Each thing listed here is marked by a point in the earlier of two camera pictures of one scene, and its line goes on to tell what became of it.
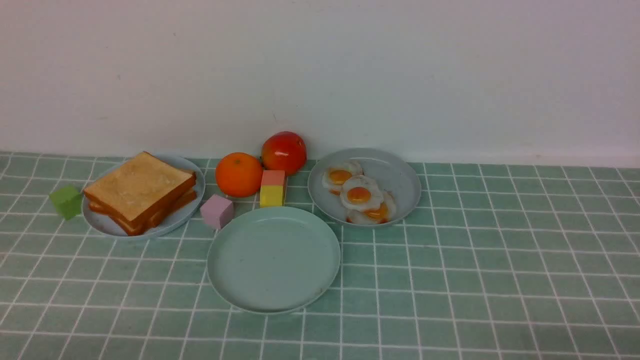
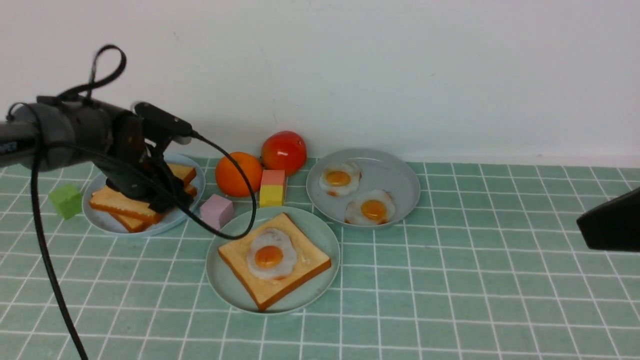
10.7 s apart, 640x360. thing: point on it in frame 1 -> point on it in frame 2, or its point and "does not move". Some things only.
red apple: (284, 151) does not move
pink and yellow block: (272, 188) does not move
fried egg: (379, 213) does not move
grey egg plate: (396, 175) does not move
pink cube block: (217, 211) does not move
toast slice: (139, 187) -> (311, 261)
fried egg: (335, 175) does not move
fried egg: (361, 193) -> (272, 254)
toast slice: (174, 208) -> (106, 198)
